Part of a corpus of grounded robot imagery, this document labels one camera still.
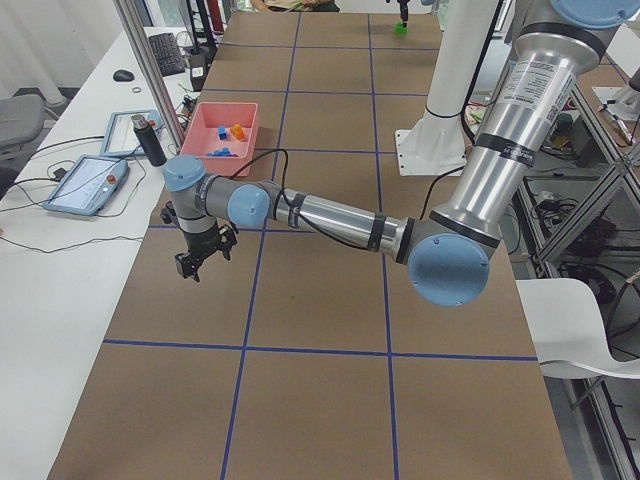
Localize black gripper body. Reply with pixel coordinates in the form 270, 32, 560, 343
160, 201, 238, 260

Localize long blue studded block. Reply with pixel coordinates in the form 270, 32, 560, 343
207, 147, 237, 157

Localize orange block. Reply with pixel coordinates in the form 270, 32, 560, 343
229, 124, 246, 141

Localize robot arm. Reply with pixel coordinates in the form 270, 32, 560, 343
160, 1, 639, 307

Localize pink plastic box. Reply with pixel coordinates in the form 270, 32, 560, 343
180, 102, 259, 177

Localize black water bottle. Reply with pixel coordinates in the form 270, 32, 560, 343
131, 114, 167, 167

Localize white desk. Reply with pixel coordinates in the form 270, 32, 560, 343
0, 24, 211, 480

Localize blue teach pendant near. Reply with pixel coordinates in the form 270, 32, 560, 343
42, 155, 129, 216

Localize blue teach pendant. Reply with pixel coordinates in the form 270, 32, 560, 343
100, 109, 162, 157
42, 155, 129, 216

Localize blue teach pendant far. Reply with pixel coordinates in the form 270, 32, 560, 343
100, 109, 162, 157

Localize black computer mouse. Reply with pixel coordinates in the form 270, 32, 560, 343
112, 69, 135, 82

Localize black keyboard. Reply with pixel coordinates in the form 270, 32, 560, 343
148, 33, 185, 77

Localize green block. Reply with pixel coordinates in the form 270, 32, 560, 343
395, 22, 408, 35

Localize white chair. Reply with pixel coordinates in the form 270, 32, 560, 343
516, 278, 639, 380

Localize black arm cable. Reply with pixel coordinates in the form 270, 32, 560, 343
229, 148, 469, 246

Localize aluminium frame post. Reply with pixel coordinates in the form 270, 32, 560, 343
113, 0, 185, 152

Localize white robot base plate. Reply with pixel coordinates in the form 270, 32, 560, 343
395, 0, 501, 176

